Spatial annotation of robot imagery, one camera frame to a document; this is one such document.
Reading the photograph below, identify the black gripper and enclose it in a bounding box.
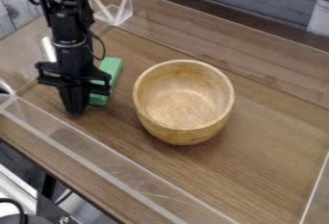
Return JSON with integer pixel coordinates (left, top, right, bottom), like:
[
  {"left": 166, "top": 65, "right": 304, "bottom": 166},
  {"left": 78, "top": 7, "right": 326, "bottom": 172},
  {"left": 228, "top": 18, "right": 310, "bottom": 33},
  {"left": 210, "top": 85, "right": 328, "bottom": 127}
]
[{"left": 35, "top": 43, "right": 113, "bottom": 116}]

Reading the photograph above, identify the green rectangular block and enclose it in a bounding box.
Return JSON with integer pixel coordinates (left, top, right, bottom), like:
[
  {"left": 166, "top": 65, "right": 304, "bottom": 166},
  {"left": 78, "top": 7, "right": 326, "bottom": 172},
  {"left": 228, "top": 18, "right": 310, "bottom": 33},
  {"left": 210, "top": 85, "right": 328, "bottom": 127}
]
[{"left": 88, "top": 57, "right": 123, "bottom": 107}]

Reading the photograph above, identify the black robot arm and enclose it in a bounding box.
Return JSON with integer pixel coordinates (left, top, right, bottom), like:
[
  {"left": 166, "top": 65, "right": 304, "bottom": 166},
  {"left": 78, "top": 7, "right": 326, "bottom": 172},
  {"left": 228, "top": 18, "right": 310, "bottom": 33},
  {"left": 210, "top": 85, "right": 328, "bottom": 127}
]
[{"left": 28, "top": 0, "right": 113, "bottom": 115}]

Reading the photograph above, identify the brown wooden bowl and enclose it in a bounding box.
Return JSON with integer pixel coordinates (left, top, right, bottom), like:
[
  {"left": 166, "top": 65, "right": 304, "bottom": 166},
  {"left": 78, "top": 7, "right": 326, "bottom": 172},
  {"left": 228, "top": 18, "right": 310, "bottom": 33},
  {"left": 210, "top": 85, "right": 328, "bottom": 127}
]
[{"left": 133, "top": 60, "right": 236, "bottom": 145}]

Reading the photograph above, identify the clear acrylic corner bracket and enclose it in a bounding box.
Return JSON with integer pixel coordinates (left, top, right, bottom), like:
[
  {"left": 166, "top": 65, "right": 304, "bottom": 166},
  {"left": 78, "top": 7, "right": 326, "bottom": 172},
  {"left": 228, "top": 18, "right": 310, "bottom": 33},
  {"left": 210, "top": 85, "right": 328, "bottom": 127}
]
[{"left": 88, "top": 0, "right": 134, "bottom": 27}]

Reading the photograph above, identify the clear acrylic front wall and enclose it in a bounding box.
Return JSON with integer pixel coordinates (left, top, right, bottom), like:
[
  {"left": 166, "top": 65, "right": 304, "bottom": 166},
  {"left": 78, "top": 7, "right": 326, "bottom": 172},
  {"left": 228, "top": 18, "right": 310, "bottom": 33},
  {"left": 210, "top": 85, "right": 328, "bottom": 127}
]
[{"left": 0, "top": 79, "right": 241, "bottom": 224}]

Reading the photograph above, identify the black metal bracket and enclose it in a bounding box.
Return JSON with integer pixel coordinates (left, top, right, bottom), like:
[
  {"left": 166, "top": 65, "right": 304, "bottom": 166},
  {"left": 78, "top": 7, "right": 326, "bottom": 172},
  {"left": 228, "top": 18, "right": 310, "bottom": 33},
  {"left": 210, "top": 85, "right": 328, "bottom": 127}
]
[{"left": 36, "top": 193, "right": 82, "bottom": 224}]

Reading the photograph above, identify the black cable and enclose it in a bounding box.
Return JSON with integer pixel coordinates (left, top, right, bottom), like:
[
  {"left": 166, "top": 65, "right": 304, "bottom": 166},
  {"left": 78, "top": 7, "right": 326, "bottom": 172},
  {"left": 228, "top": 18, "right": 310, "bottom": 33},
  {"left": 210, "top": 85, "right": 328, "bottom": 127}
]
[{"left": 0, "top": 198, "right": 28, "bottom": 224}]

